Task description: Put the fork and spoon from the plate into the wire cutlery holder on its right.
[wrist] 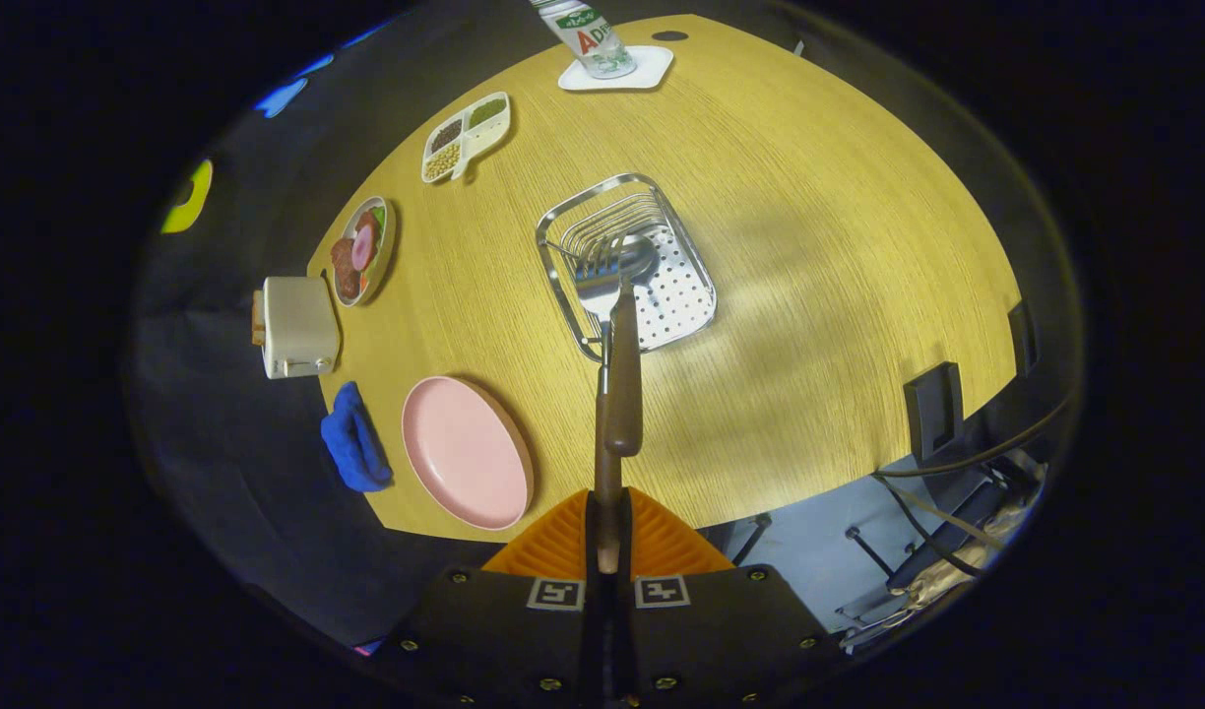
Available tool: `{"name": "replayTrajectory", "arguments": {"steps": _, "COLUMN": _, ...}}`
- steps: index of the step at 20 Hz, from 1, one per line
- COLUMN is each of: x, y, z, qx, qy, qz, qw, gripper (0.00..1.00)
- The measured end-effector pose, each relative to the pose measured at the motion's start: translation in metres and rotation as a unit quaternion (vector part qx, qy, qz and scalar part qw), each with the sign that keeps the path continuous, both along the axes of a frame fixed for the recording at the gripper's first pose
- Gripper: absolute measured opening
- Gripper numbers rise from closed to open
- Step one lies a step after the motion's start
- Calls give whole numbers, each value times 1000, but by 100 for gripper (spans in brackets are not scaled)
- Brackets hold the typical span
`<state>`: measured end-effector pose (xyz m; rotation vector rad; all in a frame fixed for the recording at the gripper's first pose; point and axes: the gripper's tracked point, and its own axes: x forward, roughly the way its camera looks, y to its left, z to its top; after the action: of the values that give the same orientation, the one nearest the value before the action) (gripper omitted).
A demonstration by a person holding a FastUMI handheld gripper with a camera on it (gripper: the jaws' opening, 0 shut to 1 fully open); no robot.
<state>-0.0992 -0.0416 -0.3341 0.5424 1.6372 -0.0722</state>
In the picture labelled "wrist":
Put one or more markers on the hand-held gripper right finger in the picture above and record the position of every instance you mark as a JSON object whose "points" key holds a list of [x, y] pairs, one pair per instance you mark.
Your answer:
{"points": [[730, 630]]}

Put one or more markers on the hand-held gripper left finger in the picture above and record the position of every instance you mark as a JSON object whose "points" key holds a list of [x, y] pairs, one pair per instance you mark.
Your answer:
{"points": [[484, 630]]}

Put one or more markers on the pink round plate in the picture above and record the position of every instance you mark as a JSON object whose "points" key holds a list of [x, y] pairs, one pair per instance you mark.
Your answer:
{"points": [[465, 453]]}

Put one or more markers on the blue folded cloth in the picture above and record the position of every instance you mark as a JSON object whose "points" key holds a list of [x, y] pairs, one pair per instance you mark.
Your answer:
{"points": [[354, 443]]}

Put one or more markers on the black table clamp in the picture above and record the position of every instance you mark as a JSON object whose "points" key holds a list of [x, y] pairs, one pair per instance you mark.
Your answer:
{"points": [[934, 412]]}

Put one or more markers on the white toaster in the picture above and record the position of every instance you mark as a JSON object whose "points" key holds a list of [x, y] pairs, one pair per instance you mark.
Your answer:
{"points": [[302, 325]]}

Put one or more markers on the brown toast slice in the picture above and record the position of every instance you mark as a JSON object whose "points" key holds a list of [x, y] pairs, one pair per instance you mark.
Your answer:
{"points": [[258, 317]]}

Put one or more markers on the oval plate with food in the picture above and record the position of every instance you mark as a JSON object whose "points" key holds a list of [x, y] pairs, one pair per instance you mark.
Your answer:
{"points": [[359, 251]]}

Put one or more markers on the white divided dish with beans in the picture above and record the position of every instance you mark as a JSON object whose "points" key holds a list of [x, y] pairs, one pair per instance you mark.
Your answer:
{"points": [[467, 133]]}

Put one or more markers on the white square coaster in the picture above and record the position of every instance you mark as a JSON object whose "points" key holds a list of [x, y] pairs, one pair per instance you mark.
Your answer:
{"points": [[652, 64]]}

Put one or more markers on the black table grommet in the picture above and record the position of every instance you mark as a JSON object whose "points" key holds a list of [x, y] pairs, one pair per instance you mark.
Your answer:
{"points": [[669, 35]]}

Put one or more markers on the white bottle with green label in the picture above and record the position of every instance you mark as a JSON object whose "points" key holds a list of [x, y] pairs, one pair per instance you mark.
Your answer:
{"points": [[593, 39]]}

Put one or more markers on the dark metal frame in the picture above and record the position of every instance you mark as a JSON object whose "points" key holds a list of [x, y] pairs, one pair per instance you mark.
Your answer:
{"points": [[918, 571]]}

